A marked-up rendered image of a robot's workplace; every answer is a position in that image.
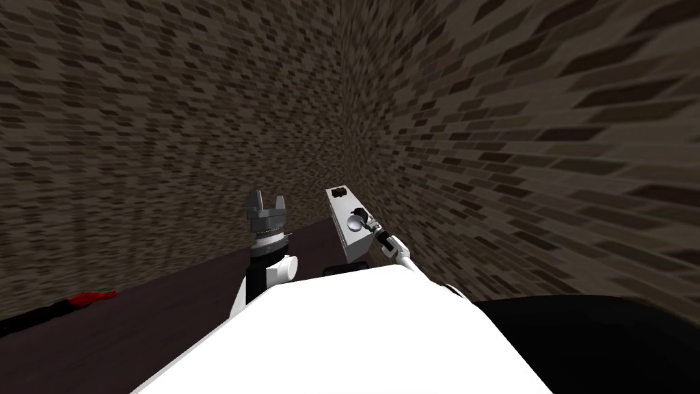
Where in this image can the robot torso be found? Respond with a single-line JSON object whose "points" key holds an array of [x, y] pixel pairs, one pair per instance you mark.
{"points": [[350, 334]]}

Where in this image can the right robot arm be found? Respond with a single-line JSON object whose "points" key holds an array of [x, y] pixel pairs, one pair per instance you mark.
{"points": [[590, 350]]}

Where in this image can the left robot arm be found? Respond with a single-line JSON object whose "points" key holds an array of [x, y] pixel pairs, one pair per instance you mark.
{"points": [[263, 273]]}

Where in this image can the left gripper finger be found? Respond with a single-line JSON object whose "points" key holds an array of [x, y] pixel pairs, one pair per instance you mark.
{"points": [[279, 204], [255, 201]]}

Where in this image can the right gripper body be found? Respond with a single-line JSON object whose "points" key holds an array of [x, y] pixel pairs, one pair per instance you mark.
{"points": [[372, 223]]}

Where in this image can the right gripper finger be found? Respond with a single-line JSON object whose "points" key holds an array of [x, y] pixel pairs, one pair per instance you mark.
{"points": [[360, 212]]}

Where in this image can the red flat object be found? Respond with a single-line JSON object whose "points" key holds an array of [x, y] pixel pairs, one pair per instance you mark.
{"points": [[92, 299]]}

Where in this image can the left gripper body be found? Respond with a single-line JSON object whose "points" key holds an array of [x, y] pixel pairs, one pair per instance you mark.
{"points": [[267, 221]]}

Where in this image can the grey round knob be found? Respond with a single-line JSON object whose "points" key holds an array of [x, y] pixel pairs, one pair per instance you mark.
{"points": [[355, 223]]}

